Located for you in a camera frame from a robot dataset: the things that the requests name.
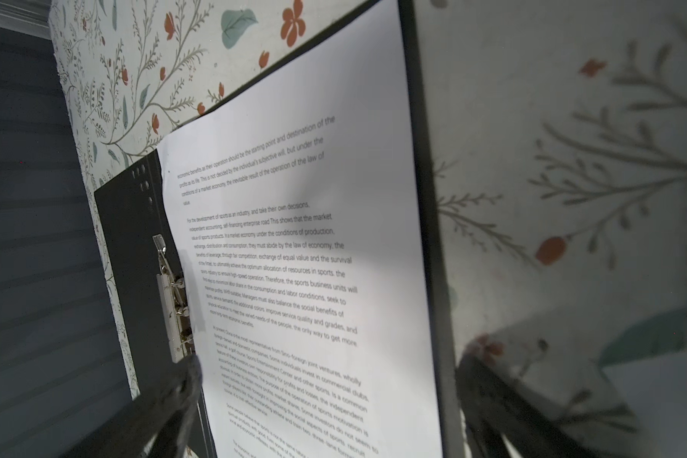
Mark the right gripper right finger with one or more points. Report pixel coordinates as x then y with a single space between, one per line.
496 415

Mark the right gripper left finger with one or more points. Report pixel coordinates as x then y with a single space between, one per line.
162 416

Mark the printed paper sheet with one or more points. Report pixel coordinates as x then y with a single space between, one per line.
297 257
656 390

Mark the floral table mat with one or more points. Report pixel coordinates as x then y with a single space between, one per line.
559 152

